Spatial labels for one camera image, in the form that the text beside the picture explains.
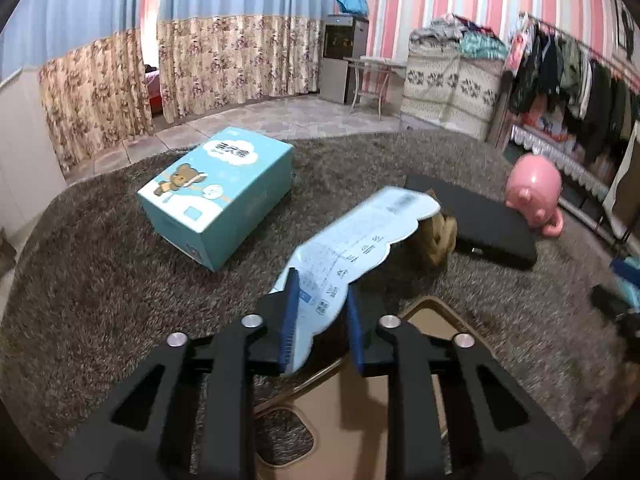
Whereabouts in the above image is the row of hanging clothes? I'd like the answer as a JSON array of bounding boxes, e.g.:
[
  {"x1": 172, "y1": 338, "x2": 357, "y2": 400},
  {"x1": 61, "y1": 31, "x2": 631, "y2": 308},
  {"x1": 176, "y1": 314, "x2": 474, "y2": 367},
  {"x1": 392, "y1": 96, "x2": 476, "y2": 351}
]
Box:
[{"x1": 510, "y1": 20, "x2": 640, "y2": 161}]

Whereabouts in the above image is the light blue paper package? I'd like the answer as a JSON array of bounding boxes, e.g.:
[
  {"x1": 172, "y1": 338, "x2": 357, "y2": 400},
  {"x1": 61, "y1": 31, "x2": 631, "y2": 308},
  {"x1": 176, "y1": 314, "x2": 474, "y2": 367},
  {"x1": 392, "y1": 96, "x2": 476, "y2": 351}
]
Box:
[{"x1": 270, "y1": 186, "x2": 442, "y2": 375}]

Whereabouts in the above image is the blue floral curtain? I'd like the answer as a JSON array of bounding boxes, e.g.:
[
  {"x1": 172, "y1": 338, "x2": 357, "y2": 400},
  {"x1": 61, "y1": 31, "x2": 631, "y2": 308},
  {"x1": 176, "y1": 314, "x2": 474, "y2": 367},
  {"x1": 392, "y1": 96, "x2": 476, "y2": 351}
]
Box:
[
  {"x1": 157, "y1": 0, "x2": 338, "y2": 123},
  {"x1": 0, "y1": 0, "x2": 156, "y2": 171}
]

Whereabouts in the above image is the teal bear tissue box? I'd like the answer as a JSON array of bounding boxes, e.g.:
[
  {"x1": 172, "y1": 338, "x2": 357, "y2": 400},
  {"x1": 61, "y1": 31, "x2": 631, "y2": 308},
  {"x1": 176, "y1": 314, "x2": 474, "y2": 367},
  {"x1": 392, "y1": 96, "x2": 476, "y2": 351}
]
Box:
[{"x1": 136, "y1": 126, "x2": 295, "y2": 272}]

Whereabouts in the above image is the pink pig mug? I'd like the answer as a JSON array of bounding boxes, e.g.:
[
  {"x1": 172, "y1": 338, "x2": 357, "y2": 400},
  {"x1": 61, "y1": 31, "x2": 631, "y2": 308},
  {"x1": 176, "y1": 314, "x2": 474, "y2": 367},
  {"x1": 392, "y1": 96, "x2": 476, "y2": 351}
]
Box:
[{"x1": 505, "y1": 154, "x2": 566, "y2": 238}]

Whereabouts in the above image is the grey metal chair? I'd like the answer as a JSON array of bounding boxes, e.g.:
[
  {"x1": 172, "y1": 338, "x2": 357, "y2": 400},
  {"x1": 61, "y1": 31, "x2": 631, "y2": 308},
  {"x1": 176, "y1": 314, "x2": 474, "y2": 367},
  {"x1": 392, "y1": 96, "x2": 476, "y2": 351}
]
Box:
[{"x1": 350, "y1": 67, "x2": 391, "y2": 116}]

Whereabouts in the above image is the grey water dispenser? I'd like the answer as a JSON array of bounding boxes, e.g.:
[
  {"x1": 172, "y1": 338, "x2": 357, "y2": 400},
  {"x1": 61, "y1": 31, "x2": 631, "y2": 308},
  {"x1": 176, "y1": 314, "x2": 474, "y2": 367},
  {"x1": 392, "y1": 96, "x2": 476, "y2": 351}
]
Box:
[{"x1": 319, "y1": 14, "x2": 370, "y2": 106}]

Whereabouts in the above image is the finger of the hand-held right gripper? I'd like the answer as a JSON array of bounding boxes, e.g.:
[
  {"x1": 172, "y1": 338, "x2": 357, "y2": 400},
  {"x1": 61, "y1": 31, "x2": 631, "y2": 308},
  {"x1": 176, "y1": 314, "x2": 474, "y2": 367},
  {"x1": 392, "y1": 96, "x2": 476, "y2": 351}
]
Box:
[{"x1": 591, "y1": 284, "x2": 640, "y2": 337}]

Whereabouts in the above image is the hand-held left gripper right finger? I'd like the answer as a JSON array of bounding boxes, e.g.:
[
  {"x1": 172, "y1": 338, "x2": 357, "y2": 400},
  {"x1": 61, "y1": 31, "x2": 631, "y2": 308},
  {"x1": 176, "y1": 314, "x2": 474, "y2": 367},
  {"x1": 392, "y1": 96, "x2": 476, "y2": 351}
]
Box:
[{"x1": 347, "y1": 284, "x2": 587, "y2": 480}]

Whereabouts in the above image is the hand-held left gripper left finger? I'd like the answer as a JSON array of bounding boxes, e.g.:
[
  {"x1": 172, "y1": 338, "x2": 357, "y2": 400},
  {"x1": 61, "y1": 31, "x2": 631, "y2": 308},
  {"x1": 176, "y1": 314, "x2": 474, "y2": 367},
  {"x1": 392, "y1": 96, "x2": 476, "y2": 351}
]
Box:
[{"x1": 50, "y1": 266, "x2": 302, "y2": 480}]

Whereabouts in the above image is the brown plush toy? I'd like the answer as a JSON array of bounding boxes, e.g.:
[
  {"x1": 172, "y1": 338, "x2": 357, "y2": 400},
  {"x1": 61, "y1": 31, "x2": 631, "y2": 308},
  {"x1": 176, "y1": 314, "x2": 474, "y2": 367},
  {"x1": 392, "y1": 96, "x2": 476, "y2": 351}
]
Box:
[{"x1": 410, "y1": 212, "x2": 458, "y2": 268}]

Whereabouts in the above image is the black flat case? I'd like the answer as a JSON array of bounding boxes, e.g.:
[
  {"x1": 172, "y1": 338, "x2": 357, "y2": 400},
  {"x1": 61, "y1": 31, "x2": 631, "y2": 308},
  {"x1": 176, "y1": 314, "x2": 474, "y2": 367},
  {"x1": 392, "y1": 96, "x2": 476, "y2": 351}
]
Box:
[{"x1": 402, "y1": 174, "x2": 538, "y2": 271}]

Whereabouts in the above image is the pile of folded clothes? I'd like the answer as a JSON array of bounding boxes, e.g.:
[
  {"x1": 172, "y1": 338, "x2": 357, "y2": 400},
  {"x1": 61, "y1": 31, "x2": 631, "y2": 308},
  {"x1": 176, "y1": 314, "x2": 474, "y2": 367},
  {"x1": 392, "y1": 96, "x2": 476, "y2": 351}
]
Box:
[{"x1": 410, "y1": 12, "x2": 508, "y2": 61}]

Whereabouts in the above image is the framed wall picture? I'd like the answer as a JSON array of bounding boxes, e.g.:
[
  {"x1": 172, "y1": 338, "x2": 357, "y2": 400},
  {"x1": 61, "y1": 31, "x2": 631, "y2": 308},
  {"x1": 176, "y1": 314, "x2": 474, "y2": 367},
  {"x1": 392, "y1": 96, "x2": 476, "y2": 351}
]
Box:
[{"x1": 612, "y1": 0, "x2": 638, "y2": 61}]

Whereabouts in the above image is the small round table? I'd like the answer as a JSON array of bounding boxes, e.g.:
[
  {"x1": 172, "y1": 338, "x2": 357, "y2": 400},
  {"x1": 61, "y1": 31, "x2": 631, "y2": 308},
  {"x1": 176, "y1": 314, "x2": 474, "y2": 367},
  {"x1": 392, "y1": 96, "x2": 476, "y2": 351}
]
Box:
[{"x1": 345, "y1": 56, "x2": 408, "y2": 118}]

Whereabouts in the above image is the pink bedding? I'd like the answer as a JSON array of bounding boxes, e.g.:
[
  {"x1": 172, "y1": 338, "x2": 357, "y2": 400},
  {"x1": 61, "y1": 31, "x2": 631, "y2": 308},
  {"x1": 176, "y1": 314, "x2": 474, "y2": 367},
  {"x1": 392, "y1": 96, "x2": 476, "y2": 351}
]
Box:
[{"x1": 144, "y1": 62, "x2": 163, "y2": 113}]

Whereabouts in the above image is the grey shaggy rug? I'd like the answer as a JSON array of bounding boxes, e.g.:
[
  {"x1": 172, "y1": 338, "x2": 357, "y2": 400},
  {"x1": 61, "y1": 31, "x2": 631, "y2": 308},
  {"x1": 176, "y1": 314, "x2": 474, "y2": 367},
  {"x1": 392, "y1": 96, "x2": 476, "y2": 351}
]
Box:
[{"x1": 0, "y1": 130, "x2": 640, "y2": 480}]

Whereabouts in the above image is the light blue plastic basket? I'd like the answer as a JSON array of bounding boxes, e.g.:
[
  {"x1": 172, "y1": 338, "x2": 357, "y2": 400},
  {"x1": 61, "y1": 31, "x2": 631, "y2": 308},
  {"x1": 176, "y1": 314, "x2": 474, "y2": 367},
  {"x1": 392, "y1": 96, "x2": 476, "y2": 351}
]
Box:
[{"x1": 612, "y1": 256, "x2": 640, "y2": 293}]

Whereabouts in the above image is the patterned cloth covered stack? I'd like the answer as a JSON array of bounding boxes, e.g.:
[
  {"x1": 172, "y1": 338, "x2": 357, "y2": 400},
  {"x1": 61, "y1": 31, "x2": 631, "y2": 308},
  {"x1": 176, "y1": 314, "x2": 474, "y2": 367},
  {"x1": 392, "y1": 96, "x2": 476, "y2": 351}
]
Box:
[{"x1": 400, "y1": 45, "x2": 516, "y2": 142}]

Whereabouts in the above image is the brown board white edge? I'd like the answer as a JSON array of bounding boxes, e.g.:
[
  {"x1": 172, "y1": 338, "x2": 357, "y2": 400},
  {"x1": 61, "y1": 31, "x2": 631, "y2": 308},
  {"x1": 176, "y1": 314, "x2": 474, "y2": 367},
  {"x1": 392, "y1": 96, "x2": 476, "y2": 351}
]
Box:
[{"x1": 605, "y1": 120, "x2": 640, "y2": 211}]

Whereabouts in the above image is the white lace cloth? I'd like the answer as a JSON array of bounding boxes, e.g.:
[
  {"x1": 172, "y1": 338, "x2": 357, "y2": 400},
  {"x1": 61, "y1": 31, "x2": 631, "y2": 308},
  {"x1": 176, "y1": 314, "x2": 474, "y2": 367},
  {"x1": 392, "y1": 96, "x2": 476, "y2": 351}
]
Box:
[{"x1": 510, "y1": 125, "x2": 616, "y2": 201}]

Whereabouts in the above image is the metal clothes rack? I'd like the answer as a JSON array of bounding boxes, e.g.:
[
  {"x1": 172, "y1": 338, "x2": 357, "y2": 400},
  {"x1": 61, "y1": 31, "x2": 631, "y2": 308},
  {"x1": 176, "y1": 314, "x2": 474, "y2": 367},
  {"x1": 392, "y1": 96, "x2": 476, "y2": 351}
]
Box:
[{"x1": 520, "y1": 10, "x2": 640, "y2": 248}]

